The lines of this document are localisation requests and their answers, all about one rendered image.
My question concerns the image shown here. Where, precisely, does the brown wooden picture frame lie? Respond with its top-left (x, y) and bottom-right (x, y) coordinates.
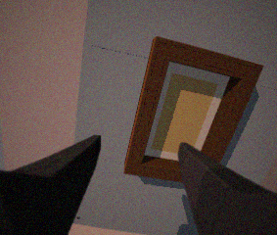
top-left (124, 36), bottom-right (264, 182)

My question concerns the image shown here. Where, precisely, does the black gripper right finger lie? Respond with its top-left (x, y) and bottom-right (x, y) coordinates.
top-left (178, 142), bottom-right (277, 235)

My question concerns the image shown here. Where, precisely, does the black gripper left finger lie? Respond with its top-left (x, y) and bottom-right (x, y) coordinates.
top-left (0, 135), bottom-right (101, 235)

